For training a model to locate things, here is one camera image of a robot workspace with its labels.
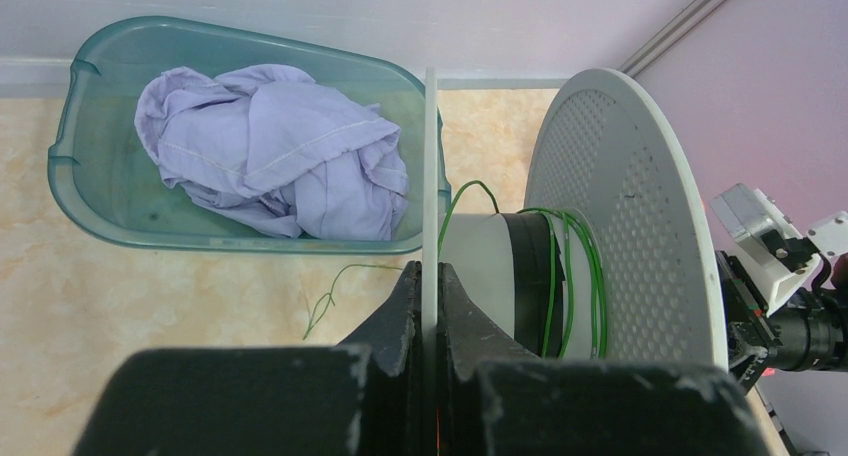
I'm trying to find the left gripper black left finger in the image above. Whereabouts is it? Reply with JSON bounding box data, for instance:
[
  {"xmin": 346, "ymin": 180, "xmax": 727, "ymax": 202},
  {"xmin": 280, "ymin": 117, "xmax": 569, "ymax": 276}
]
[{"xmin": 73, "ymin": 262, "xmax": 423, "ymax": 455}]

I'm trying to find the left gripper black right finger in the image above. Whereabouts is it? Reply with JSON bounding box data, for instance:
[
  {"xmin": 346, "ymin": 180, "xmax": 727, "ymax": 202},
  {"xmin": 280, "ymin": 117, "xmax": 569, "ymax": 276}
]
[{"xmin": 438, "ymin": 264, "xmax": 769, "ymax": 455}]

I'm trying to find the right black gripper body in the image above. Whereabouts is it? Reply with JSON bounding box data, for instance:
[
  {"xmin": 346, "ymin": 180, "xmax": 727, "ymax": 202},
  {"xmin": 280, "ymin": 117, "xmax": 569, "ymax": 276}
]
[{"xmin": 716, "ymin": 251, "xmax": 847, "ymax": 392}]

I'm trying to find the thin green cable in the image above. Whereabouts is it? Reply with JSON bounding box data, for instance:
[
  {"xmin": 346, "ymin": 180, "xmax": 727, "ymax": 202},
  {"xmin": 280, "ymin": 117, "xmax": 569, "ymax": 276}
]
[{"xmin": 302, "ymin": 179, "xmax": 609, "ymax": 360}]

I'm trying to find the grey plastic cable spool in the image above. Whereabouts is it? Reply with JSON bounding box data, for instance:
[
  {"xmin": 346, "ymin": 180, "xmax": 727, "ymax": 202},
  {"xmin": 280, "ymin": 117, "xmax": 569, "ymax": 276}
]
[{"xmin": 421, "ymin": 66, "xmax": 730, "ymax": 371}]

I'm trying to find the purple cloth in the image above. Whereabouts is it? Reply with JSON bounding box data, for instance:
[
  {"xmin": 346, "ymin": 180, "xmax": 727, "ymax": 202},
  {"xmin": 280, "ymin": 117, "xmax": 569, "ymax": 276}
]
[{"xmin": 134, "ymin": 64, "xmax": 409, "ymax": 241}]

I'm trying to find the teal plastic basin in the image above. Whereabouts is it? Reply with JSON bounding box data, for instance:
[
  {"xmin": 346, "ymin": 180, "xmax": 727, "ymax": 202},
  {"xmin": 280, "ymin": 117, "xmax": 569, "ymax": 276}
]
[{"xmin": 47, "ymin": 16, "xmax": 452, "ymax": 256}]

